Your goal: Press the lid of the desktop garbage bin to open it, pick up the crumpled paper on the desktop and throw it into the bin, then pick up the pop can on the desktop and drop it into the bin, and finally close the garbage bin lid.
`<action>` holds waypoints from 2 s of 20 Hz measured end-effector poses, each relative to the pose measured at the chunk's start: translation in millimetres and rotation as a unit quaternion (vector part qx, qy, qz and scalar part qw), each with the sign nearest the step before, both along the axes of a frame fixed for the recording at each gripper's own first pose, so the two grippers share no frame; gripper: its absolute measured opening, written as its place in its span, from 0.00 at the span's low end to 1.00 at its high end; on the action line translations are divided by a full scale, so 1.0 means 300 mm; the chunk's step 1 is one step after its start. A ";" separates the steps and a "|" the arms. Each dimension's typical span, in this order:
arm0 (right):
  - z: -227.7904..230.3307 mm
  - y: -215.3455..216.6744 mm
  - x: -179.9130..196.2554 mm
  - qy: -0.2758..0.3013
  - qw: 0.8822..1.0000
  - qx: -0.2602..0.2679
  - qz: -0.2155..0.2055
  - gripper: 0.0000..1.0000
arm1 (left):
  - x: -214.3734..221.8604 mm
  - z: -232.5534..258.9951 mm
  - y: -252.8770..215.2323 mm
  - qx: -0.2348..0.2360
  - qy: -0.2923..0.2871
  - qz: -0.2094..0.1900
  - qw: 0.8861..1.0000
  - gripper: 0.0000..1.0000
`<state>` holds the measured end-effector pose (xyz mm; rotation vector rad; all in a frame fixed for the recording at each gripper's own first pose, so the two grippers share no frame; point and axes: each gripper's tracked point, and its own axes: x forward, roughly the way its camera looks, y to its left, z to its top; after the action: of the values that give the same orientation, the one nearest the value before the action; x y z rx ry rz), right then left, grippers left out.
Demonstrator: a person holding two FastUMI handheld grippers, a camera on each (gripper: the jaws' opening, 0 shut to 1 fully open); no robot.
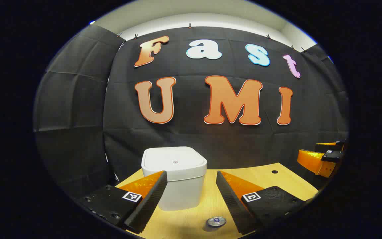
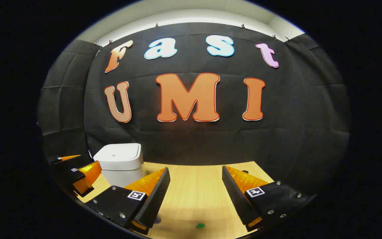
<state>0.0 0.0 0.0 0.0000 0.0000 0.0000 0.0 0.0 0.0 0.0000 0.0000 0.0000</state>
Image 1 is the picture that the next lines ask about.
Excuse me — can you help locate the wooden desktop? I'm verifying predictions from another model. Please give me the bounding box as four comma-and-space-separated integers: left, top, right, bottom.
115, 162, 319, 239

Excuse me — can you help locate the black backdrop cloth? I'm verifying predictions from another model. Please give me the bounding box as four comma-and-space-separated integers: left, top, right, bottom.
33, 24, 349, 199

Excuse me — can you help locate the white desktop garbage bin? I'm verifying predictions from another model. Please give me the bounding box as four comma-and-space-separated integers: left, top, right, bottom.
141, 146, 208, 211

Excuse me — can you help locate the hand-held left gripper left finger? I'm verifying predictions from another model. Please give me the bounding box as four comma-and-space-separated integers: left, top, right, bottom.
78, 171, 168, 234

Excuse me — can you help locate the silver pop can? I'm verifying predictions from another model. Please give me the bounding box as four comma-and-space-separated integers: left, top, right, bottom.
206, 216, 227, 228

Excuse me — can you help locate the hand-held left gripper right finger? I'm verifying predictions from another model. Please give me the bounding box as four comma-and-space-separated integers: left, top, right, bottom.
216, 170, 314, 235

